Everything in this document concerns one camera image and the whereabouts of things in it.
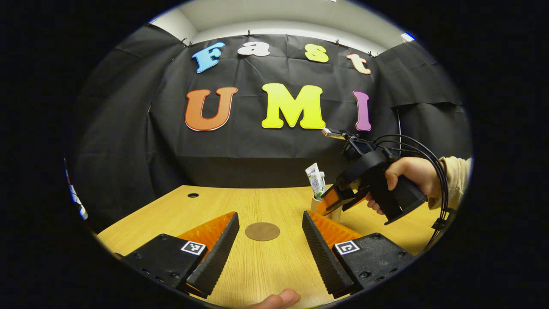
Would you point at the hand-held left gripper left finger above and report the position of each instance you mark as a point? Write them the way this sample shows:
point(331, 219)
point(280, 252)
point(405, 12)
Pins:
point(214, 259)

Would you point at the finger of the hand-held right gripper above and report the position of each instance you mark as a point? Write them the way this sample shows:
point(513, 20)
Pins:
point(358, 201)
point(330, 198)

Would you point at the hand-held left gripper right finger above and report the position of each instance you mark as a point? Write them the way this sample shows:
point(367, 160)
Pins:
point(326, 262)

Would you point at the beige cup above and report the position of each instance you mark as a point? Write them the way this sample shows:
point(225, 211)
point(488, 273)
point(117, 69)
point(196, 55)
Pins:
point(335, 214)

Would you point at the white toothpaste tube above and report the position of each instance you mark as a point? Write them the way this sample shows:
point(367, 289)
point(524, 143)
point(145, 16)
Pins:
point(316, 182)

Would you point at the round brown coaster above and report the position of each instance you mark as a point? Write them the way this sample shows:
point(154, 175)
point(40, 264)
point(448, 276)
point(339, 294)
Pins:
point(262, 231)

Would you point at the wooden desktop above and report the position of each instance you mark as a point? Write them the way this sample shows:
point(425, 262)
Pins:
point(266, 266)

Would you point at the black backdrop cloth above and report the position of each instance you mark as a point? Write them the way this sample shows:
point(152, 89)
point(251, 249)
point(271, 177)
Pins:
point(257, 154)

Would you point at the white printed board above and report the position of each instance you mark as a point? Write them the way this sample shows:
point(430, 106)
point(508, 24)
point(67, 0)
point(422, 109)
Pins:
point(77, 197)

